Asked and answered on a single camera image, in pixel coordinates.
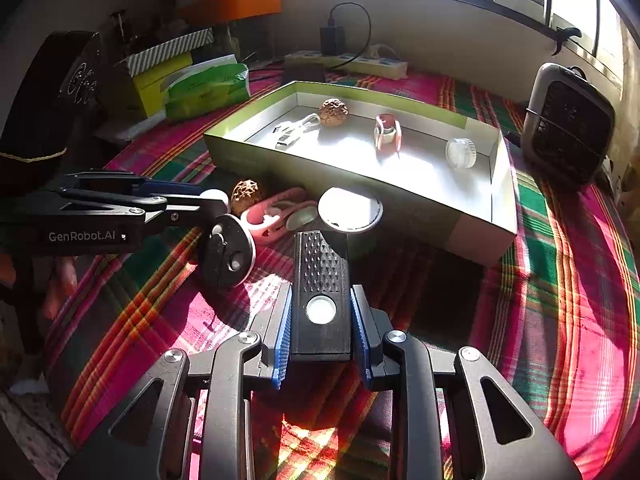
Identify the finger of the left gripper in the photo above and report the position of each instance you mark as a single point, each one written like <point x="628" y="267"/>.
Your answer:
<point x="165" y="209"/>
<point x="114" y="182"/>

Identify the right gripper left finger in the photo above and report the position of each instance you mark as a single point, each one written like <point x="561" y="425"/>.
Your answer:
<point x="150" y="432"/>

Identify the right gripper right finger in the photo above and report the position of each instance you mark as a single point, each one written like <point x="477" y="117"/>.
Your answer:
<point x="460" y="395"/>

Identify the white round earbud case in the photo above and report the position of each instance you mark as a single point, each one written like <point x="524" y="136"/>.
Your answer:
<point x="215" y="194"/>

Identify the black round disc gadget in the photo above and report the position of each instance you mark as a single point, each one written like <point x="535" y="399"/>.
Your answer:
<point x="226" y="253"/>

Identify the brown carved walnut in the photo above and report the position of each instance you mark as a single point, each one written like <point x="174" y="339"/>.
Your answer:
<point x="245" y="194"/>
<point x="333" y="112"/>

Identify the pink carabiner clip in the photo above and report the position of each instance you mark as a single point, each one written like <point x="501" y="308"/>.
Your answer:
<point x="279" y="215"/>

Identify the white green round mirror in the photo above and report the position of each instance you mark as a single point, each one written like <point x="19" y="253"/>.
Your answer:
<point x="354" y="215"/>

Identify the red white small clip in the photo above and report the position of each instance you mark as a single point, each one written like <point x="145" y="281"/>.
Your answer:
<point x="387" y="134"/>

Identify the clear plastic jar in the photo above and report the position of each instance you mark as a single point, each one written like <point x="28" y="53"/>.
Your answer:
<point x="461" y="153"/>

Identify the left hand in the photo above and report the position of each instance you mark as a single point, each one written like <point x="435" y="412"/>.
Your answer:
<point x="62" y="283"/>

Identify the yellow box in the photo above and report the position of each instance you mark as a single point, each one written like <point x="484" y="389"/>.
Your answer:
<point x="148" y="83"/>

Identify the striped box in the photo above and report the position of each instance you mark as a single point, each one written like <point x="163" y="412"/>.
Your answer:
<point x="139" y="63"/>

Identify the green tissue pack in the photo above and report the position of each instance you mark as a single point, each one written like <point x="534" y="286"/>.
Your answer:
<point x="204" y="90"/>

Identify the plaid bed cloth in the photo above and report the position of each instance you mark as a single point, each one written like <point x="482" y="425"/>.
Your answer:
<point x="558" y="315"/>

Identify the orange storage bin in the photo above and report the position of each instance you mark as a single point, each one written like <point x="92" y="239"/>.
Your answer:
<point x="205" y="13"/>

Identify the black smartphone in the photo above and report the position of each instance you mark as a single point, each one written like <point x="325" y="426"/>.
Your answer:
<point x="303" y="72"/>

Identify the green white cardboard box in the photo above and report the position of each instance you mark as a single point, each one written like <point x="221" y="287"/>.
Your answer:
<point x="469" y="212"/>

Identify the white power strip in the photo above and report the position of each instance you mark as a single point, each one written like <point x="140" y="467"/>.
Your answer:
<point x="380" y="67"/>

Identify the grey black mini heater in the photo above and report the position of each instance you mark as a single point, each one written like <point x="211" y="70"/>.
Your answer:
<point x="568" y="125"/>

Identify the black window hook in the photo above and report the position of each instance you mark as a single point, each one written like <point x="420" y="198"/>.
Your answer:
<point x="562" y="35"/>

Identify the black camera box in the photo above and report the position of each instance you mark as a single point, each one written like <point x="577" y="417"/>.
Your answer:
<point x="58" y="87"/>

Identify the black charger with cable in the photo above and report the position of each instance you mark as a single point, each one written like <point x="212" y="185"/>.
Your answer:
<point x="332" y="36"/>

